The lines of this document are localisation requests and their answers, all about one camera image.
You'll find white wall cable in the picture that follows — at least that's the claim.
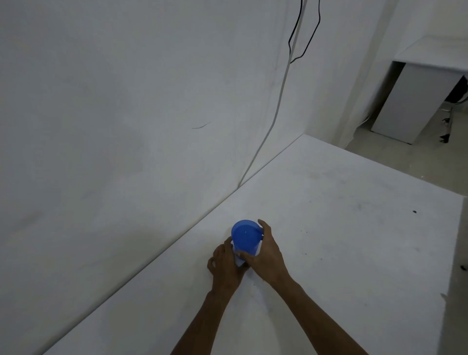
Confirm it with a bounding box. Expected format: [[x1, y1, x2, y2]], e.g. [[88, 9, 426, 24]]
[[237, 0, 308, 188]]

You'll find person's right forearm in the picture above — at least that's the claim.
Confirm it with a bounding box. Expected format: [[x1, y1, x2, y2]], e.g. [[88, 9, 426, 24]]
[[272, 276, 370, 355]]

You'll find person's left hand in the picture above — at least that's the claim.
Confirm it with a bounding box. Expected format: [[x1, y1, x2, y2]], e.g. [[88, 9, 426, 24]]
[[207, 237, 251, 293]]

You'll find blue plastic cup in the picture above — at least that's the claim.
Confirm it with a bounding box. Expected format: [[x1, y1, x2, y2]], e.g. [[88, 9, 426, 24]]
[[231, 219, 265, 270]]

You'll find person's left forearm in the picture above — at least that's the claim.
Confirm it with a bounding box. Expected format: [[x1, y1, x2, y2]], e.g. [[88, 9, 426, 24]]
[[170, 289, 234, 355]]

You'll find black wall cable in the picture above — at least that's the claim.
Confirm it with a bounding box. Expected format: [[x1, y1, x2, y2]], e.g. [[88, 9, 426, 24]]
[[288, 0, 322, 65]]

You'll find person's right hand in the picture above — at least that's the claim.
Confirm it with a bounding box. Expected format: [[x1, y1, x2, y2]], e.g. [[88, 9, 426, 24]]
[[237, 219, 293, 290]]

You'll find large white table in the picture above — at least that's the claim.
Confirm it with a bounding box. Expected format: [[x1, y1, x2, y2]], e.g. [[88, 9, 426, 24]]
[[42, 133, 465, 355]]

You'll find small white table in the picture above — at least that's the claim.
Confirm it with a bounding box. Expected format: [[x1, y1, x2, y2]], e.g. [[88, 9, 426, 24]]
[[370, 35, 468, 145]]

